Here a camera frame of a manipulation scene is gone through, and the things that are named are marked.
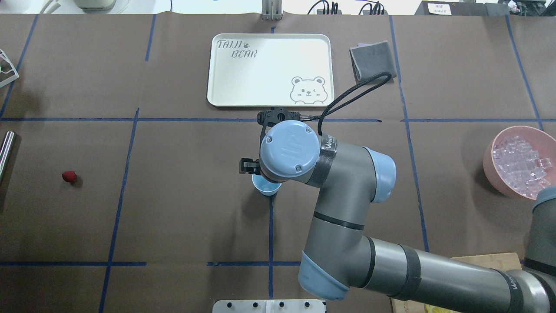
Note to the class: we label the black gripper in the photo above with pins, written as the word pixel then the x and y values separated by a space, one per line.
pixel 249 166

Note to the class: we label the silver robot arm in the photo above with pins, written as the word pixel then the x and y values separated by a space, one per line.
pixel 337 255

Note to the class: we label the light blue plastic cup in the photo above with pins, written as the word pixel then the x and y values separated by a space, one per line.
pixel 265 187

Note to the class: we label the white cup rack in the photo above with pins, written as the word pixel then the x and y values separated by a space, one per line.
pixel 8 72

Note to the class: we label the pink bowl of ice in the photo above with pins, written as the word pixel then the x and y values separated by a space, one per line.
pixel 520 162

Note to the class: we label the cream bear tray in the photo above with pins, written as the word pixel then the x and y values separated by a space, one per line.
pixel 270 70

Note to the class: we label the grey folded cloth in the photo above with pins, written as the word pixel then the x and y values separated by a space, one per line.
pixel 370 59

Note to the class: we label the red strawberry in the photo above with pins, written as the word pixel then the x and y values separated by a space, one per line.
pixel 69 176

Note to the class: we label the yellow lemon slices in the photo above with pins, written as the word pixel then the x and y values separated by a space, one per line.
pixel 436 309

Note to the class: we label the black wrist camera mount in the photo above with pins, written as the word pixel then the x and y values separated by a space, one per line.
pixel 271 117

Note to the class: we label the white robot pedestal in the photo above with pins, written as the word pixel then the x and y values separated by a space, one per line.
pixel 270 306

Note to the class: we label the aluminium frame post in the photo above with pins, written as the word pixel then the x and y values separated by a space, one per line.
pixel 271 10

